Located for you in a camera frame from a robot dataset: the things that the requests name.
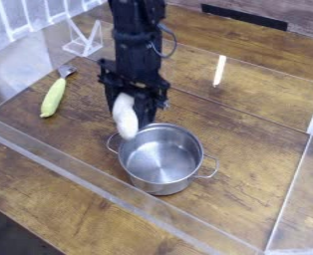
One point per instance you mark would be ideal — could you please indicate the silver metal pot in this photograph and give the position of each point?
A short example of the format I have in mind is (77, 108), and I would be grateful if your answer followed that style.
(162, 158)

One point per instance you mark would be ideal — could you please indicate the white plush mushroom red cap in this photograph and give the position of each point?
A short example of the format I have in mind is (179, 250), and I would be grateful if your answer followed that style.
(125, 116)

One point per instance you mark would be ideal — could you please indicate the clear acrylic barrier wall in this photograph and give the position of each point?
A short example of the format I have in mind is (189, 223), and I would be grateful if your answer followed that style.
(241, 94)

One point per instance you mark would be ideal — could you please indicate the yellow-green handled spatula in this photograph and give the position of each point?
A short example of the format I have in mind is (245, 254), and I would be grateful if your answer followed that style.
(56, 92)

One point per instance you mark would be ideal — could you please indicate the black strip on table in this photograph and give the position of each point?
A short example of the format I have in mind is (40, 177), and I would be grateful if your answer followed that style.
(245, 17)

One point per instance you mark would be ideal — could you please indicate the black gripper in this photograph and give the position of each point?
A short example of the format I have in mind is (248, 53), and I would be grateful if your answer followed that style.
(133, 74)

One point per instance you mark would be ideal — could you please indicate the clear acrylic triangular bracket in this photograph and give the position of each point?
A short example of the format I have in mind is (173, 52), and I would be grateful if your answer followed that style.
(85, 45)

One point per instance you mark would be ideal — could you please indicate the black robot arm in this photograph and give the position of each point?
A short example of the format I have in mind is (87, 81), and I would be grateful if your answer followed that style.
(137, 16)

